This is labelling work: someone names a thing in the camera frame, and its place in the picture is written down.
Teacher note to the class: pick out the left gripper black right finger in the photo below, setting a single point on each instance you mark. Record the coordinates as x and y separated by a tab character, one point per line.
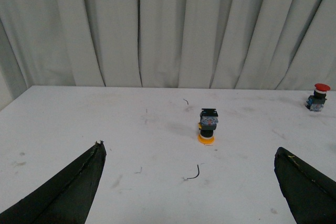
309	193

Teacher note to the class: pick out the red push button switch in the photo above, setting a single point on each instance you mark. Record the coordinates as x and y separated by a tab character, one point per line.
316	101

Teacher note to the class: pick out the yellow push button switch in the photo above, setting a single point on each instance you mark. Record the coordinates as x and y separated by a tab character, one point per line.
207	125

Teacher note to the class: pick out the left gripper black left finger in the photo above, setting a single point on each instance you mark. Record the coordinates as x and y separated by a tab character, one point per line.
65	198

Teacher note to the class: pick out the white pleated curtain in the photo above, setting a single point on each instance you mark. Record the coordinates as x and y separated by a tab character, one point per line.
218	44

